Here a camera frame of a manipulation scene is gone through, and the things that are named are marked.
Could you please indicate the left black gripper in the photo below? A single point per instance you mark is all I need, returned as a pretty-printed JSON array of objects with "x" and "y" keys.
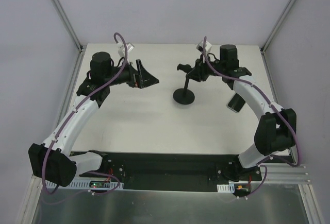
[{"x": 138, "y": 73}]

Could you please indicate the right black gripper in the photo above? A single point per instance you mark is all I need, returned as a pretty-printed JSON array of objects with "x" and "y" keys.
[{"x": 195, "y": 70}]

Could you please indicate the black phone stand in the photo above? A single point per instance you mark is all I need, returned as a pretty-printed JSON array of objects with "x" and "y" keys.
[{"x": 184, "y": 96}]

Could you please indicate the black smartphone clear case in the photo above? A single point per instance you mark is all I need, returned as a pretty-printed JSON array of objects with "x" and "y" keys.
[{"x": 236, "y": 103}]

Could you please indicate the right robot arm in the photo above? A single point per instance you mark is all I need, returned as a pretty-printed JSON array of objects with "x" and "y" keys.
[{"x": 276, "y": 130}]

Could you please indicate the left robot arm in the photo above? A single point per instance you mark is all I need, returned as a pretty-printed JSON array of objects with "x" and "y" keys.
[{"x": 52, "y": 160}]

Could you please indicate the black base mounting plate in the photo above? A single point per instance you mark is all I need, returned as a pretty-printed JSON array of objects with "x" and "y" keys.
[{"x": 176, "y": 172}]

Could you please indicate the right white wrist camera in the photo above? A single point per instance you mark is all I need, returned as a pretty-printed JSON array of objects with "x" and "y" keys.
[{"x": 207, "y": 48}]

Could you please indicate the right aluminium frame post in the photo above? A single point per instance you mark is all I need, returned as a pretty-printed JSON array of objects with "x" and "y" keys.
[{"x": 277, "y": 26}]

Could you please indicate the aluminium frame post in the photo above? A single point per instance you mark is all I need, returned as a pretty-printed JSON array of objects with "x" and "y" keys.
[
  {"x": 67, "y": 24},
  {"x": 277, "y": 26}
]

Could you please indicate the left aluminium frame post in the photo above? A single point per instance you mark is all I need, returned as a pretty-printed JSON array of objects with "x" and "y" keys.
[{"x": 67, "y": 24}]

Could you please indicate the right white cable duct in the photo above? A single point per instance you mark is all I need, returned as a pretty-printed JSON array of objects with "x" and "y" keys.
[{"x": 226, "y": 188}]

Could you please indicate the white cable duct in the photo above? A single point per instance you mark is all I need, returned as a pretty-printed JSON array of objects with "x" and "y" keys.
[
  {"x": 96, "y": 184},
  {"x": 226, "y": 188}
]

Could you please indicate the left white cable duct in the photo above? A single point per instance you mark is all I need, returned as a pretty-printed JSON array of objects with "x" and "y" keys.
[{"x": 96, "y": 184}]

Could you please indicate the aluminium front rail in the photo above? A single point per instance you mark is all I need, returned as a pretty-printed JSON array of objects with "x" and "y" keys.
[{"x": 280, "y": 173}]

